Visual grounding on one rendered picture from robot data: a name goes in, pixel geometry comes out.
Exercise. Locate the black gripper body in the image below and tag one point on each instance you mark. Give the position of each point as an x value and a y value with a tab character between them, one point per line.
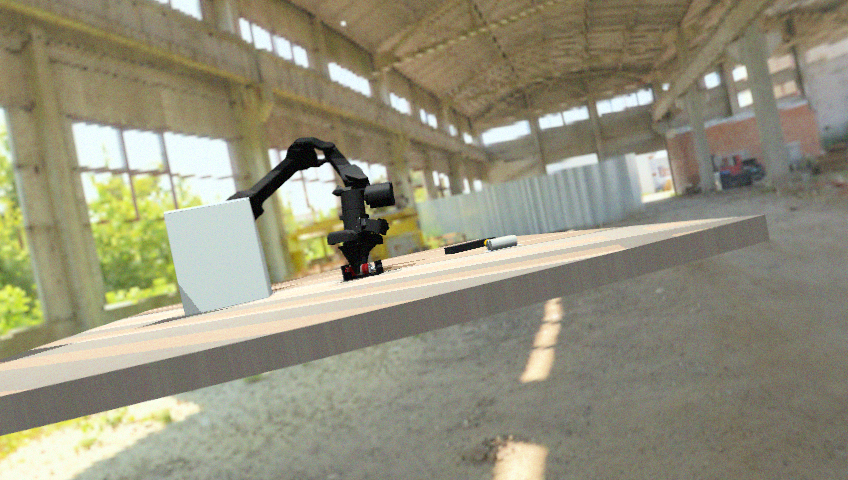
349	235

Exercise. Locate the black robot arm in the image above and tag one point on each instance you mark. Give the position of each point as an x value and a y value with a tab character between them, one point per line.
301	155

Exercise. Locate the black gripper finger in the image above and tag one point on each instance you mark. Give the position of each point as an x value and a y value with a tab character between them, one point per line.
364	253
352	254

